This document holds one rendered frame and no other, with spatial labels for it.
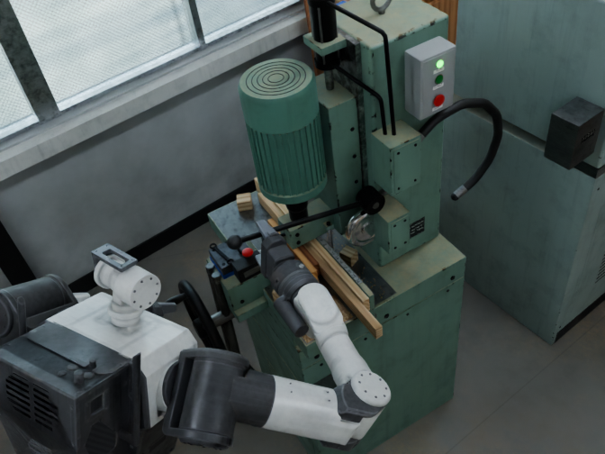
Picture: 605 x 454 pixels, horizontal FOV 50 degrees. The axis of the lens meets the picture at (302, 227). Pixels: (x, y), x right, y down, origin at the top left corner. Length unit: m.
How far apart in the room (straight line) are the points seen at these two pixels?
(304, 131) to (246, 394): 0.65
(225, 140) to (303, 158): 1.65
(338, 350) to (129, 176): 1.87
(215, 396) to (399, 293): 0.89
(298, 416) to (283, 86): 0.71
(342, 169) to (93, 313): 0.72
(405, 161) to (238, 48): 1.50
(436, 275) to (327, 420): 0.86
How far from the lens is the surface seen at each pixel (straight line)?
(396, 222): 1.66
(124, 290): 1.14
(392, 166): 1.55
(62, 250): 3.05
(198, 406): 1.08
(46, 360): 1.14
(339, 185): 1.66
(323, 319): 1.31
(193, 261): 3.16
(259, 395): 1.10
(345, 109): 1.54
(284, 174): 1.54
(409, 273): 1.90
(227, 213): 2.00
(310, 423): 1.14
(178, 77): 2.81
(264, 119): 1.44
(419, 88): 1.51
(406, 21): 1.54
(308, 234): 1.75
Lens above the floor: 2.24
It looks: 45 degrees down
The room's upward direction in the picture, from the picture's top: 9 degrees counter-clockwise
